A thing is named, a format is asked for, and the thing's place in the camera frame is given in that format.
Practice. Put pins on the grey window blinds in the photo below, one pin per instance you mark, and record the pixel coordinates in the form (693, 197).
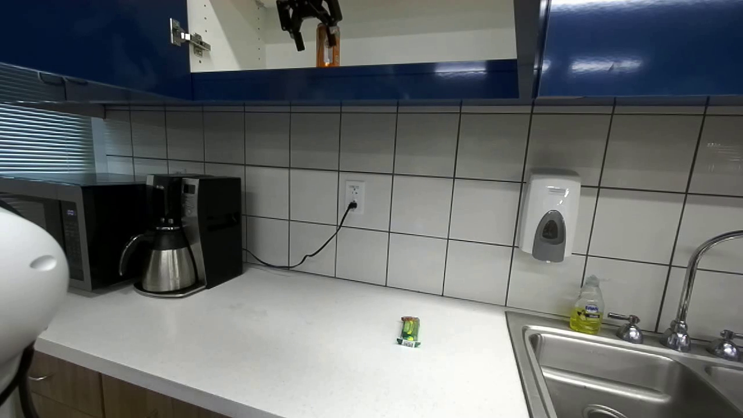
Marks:
(43, 142)

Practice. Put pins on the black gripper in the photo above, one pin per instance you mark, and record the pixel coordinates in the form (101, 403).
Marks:
(306, 10)

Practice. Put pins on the blue cabinet door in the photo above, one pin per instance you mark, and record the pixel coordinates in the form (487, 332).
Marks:
(85, 37)
(641, 46)

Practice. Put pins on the yellow dish soap bottle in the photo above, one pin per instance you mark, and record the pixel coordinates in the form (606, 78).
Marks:
(588, 313)

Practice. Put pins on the steel coffee carafe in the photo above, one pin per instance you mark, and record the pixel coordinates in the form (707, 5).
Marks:
(165, 267)

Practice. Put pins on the black coffee maker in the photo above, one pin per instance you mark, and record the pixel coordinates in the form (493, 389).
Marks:
(216, 224)

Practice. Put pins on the stainless steel sink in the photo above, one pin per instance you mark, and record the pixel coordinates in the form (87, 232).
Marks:
(619, 378)

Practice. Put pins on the black steel microwave oven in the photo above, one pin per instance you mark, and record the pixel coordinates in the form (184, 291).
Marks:
(93, 232)

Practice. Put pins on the silver cabinet hinge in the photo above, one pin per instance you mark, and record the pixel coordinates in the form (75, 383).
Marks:
(186, 37)

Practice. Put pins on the orange drink can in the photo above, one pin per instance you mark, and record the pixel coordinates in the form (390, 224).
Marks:
(324, 51)

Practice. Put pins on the white wall cabinet body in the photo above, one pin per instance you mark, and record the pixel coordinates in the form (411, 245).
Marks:
(419, 37)

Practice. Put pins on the small green packet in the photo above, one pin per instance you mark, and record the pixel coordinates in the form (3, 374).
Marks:
(409, 331)

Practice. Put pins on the chrome sink faucet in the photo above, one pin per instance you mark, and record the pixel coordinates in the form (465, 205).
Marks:
(681, 327)

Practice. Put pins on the white wall soap dispenser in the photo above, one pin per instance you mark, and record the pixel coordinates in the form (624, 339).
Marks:
(548, 209)

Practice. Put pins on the white wall outlet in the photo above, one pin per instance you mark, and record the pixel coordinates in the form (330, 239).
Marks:
(354, 195)

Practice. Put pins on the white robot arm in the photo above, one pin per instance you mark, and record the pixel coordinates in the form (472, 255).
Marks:
(27, 287)

